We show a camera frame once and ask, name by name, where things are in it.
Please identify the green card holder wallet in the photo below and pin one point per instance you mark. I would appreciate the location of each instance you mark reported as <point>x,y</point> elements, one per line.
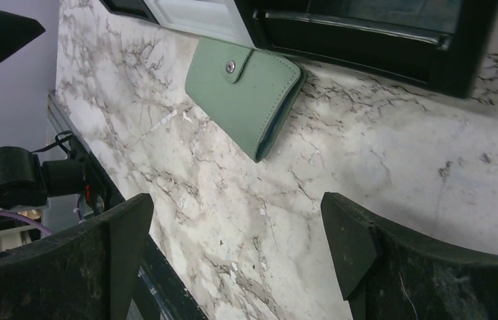
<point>248,93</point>

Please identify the black tray right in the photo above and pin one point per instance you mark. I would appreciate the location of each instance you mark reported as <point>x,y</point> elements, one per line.
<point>434,45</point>

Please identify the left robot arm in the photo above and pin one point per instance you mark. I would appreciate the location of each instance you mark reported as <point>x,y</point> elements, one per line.
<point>27,182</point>

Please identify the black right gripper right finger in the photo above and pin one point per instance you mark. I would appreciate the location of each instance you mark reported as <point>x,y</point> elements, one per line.
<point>388,271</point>

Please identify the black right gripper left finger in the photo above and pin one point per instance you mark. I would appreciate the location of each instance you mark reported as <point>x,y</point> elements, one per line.
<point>87,271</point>

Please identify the white tray middle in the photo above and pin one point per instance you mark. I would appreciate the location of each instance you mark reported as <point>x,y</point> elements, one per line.
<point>218,19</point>

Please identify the black tray left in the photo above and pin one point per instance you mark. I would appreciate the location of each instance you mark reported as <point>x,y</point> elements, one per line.
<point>130,8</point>

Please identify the black tray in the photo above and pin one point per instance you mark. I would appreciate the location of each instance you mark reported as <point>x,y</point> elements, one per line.
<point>130,8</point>
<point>434,45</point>

